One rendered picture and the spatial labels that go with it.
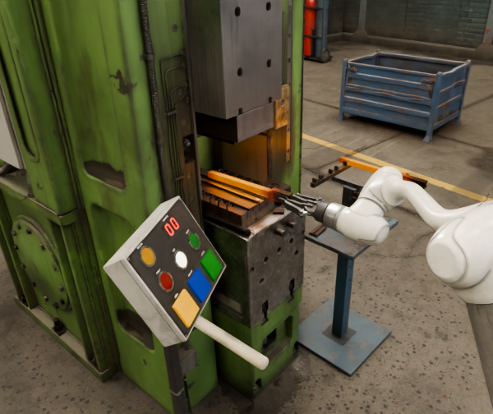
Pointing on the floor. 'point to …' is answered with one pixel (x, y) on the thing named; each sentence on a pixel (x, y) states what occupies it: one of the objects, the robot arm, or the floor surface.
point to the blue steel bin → (404, 89)
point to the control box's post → (175, 378)
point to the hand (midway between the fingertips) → (282, 196)
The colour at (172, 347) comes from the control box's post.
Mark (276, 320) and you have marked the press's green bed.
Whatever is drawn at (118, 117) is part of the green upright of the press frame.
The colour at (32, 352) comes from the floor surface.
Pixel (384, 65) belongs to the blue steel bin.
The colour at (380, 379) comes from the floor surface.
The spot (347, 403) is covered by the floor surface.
